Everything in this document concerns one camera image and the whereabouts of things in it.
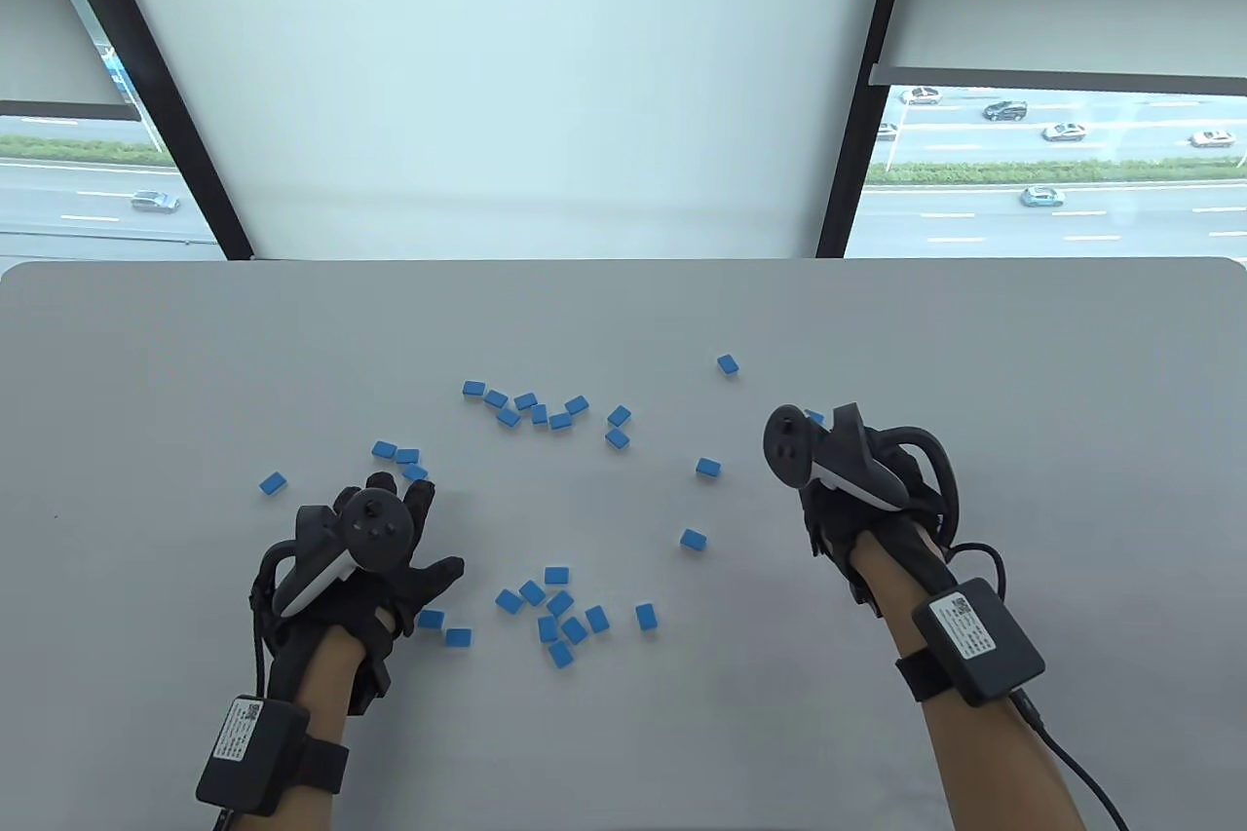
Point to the person's left hand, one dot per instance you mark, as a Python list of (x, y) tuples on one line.
[(427, 585)]

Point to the person's right forearm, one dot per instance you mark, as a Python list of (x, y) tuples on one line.
[(974, 753)]

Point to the black window frame pillar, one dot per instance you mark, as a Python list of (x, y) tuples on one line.
[(867, 91), (146, 81)]

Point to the wide white roller blind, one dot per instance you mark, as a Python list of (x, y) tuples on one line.
[(487, 71)]

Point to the person's right hand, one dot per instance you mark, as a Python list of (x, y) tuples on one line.
[(838, 524)]

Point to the blue mahjong tiles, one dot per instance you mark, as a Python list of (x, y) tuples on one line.
[(558, 575)]

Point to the person's left forearm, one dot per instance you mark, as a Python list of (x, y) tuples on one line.
[(331, 680)]

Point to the black white handheld controller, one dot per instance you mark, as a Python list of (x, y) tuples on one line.
[(784, 441), (375, 524)]

